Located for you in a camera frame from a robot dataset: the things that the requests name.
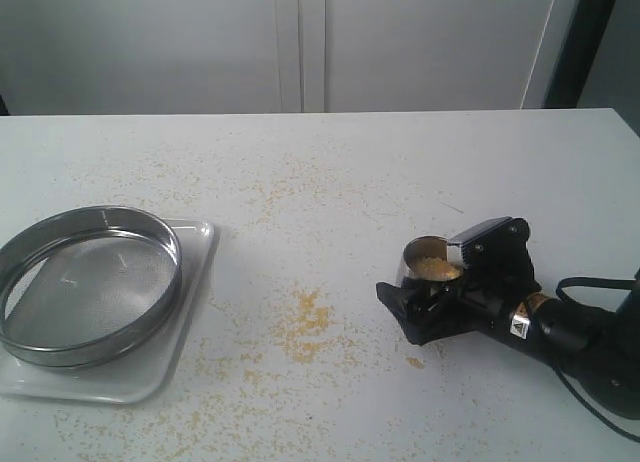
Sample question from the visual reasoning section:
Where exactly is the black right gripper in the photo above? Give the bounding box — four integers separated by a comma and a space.
376, 216, 543, 345

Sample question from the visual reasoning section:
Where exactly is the stainless steel cup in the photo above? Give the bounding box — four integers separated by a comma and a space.
397, 235, 463, 283

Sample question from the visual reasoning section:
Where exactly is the round steel mesh sieve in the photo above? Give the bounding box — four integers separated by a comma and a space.
1, 206, 183, 369

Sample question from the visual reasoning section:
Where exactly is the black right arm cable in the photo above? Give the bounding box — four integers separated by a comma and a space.
553, 276, 640, 443

